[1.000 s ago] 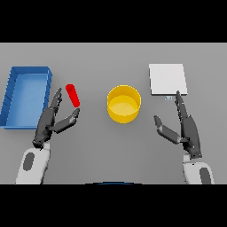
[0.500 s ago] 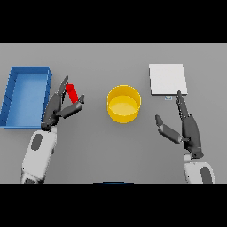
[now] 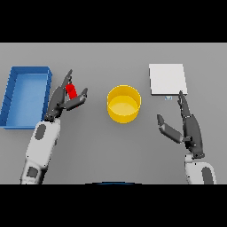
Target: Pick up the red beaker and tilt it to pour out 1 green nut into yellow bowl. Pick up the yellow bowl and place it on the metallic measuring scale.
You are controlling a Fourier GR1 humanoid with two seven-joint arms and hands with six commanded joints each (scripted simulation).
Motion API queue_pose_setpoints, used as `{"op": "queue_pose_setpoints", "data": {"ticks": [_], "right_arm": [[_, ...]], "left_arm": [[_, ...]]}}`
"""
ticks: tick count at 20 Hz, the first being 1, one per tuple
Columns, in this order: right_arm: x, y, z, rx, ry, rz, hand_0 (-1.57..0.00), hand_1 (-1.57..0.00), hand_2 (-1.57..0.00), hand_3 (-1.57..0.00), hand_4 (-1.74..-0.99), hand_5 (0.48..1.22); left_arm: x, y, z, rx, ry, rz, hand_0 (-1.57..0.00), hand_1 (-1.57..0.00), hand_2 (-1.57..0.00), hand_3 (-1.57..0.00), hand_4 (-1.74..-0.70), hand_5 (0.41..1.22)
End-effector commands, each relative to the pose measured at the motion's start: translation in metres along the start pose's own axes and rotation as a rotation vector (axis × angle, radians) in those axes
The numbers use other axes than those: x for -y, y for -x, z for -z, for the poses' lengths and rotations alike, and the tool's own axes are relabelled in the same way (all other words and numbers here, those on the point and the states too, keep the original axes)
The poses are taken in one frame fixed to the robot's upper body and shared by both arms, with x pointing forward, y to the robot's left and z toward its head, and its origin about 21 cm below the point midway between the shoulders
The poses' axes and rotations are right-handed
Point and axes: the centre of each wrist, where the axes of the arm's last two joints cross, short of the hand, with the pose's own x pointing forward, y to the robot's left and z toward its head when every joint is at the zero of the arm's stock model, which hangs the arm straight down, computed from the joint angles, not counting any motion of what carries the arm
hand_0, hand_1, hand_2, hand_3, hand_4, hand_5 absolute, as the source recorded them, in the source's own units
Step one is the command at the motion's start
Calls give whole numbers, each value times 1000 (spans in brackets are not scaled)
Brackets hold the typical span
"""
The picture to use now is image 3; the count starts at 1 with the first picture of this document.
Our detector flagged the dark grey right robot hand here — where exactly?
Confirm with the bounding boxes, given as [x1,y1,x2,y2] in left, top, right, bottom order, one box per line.
[156,90,206,160]

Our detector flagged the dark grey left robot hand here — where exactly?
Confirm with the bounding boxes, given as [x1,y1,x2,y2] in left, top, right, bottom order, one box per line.
[43,69,89,123]

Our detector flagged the red beaker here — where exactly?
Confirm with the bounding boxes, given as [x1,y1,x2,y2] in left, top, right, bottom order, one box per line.
[65,82,78,100]

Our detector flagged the pale square measuring scale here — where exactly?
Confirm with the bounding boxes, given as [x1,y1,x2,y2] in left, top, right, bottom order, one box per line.
[148,63,189,101]

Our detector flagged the yellow bowl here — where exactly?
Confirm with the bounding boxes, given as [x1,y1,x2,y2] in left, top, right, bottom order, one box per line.
[106,84,143,124]

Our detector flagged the blue tray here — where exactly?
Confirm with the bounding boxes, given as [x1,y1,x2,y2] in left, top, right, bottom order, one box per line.
[0,66,53,130]

